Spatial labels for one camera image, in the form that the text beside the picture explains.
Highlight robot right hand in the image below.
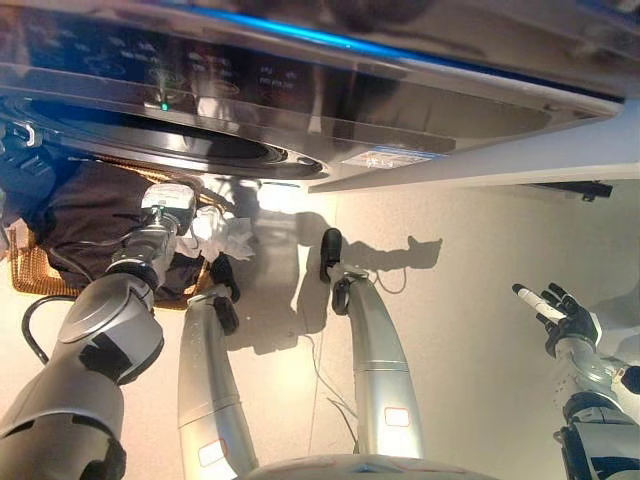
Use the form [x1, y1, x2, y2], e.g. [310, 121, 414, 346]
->
[512, 282, 602, 359]

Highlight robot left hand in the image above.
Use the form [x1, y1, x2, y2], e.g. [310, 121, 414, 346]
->
[141, 183, 199, 224]

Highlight black clothes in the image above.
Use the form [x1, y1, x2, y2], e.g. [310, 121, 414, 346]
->
[27, 160, 207, 302]

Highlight large tan wicker basket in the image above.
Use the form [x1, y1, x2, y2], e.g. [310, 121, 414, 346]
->
[8, 154, 217, 307]

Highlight grey front-load washing machine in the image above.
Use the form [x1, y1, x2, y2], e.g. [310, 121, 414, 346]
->
[0, 0, 627, 182]

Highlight white crumpled cloth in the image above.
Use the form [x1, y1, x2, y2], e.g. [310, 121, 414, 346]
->
[180, 203, 257, 264]

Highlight white appliance cabinet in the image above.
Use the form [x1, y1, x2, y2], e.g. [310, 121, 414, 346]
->
[306, 94, 640, 195]

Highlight silver robot left leg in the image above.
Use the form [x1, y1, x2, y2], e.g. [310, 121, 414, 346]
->
[176, 252, 260, 480]

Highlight silver robot leg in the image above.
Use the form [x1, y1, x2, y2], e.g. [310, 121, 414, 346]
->
[176, 252, 260, 480]
[318, 227, 425, 460]

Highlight silver robot right leg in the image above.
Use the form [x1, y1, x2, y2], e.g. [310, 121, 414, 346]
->
[318, 227, 425, 460]

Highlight white energy label sticker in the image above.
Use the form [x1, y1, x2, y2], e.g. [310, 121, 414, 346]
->
[341, 144, 452, 172]

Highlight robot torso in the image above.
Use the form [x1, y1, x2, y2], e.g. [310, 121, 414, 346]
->
[238, 452, 501, 480]

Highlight blue black gantry frame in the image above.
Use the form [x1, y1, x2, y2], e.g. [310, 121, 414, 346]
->
[518, 181, 614, 202]

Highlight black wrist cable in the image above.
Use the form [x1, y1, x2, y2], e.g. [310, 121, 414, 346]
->
[21, 296, 77, 367]

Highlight thin grey floor wire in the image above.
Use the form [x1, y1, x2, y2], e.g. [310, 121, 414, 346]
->
[303, 333, 362, 452]

